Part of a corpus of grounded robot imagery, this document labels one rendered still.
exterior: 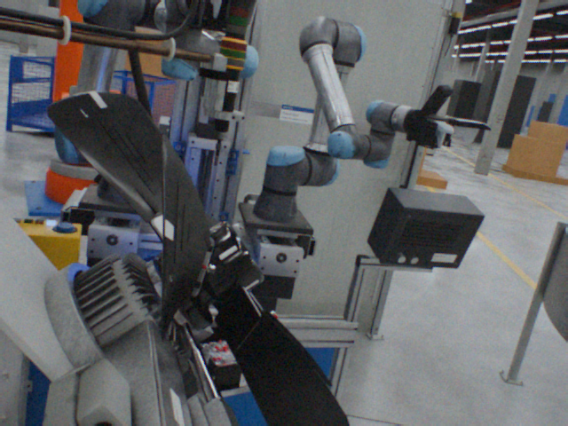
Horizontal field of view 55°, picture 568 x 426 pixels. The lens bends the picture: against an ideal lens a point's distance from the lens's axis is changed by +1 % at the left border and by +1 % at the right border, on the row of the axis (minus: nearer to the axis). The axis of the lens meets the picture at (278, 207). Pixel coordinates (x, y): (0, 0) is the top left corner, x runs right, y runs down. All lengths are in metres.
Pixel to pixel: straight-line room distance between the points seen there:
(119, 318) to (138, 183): 0.21
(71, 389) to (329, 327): 1.01
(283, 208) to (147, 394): 1.14
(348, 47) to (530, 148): 11.57
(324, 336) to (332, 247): 1.62
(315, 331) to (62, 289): 0.87
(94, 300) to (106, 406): 0.25
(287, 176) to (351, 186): 1.38
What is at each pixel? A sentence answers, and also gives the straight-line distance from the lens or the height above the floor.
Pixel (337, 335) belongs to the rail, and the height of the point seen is 0.82.
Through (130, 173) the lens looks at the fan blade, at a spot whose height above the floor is 1.32.
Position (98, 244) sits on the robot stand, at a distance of 1.63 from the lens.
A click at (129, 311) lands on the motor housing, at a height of 1.15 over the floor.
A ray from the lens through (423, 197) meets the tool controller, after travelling 1.56.
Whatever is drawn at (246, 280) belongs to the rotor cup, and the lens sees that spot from 0.87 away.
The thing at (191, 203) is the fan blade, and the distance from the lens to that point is 0.68.
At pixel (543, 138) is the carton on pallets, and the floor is 0.92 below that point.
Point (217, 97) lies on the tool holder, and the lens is 0.90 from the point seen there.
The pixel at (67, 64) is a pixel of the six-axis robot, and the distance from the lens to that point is 5.03.
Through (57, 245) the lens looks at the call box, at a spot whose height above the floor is 1.05.
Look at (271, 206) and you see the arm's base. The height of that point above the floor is 1.08.
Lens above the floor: 1.53
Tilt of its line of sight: 15 degrees down
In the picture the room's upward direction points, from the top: 11 degrees clockwise
